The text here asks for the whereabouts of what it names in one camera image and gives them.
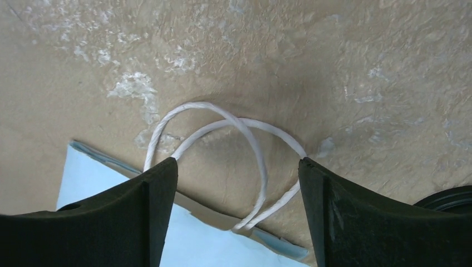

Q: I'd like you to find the black cup lid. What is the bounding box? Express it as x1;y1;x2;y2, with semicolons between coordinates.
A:
414;185;471;214

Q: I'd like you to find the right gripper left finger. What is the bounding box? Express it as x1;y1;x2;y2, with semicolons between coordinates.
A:
1;157;178;266

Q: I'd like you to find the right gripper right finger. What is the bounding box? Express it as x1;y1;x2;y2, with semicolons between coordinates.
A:
298;157;471;266

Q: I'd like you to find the light blue paper bag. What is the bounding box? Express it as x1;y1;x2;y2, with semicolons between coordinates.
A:
56;101;311;267

